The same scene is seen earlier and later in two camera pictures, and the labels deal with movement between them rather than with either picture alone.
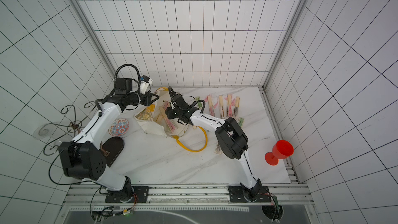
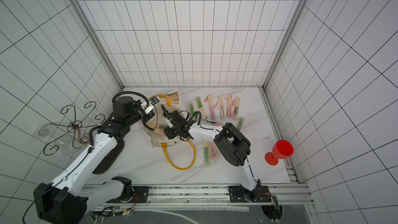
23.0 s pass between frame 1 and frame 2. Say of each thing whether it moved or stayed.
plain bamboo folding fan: stayed
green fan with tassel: stayed
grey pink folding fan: stayed
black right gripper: moved
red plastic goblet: stayed
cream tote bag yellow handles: moved
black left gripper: moved
